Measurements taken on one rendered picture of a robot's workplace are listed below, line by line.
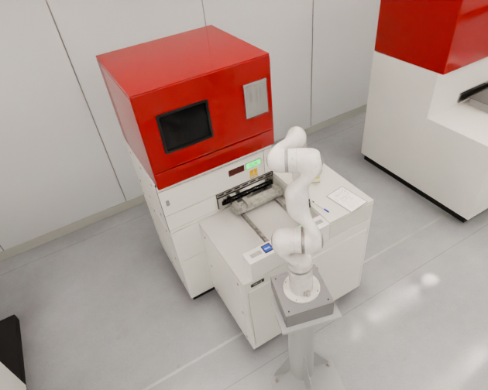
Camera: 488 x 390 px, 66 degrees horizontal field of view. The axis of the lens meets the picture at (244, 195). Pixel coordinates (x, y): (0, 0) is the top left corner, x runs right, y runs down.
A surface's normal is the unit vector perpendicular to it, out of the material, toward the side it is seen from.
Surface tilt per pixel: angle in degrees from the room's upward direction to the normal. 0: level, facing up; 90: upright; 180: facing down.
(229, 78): 90
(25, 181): 90
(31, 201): 90
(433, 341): 0
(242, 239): 0
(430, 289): 0
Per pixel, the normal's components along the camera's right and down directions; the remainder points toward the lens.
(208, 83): 0.50, 0.53
